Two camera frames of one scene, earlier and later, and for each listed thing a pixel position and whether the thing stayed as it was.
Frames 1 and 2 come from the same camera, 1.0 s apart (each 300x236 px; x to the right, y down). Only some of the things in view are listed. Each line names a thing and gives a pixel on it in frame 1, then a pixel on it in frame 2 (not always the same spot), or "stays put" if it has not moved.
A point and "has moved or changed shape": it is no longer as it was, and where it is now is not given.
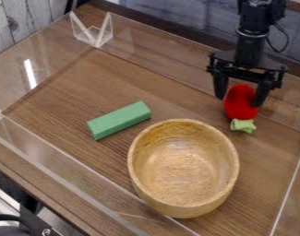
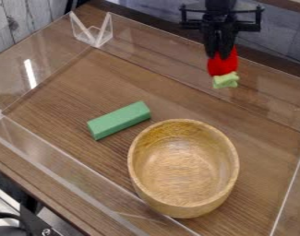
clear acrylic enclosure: [107, 126] stays put
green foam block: [118, 120] stays put
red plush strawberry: [240, 107] has moved or changed shape
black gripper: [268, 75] → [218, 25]
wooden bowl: [182, 166] stays put
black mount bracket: [32, 224] stays put
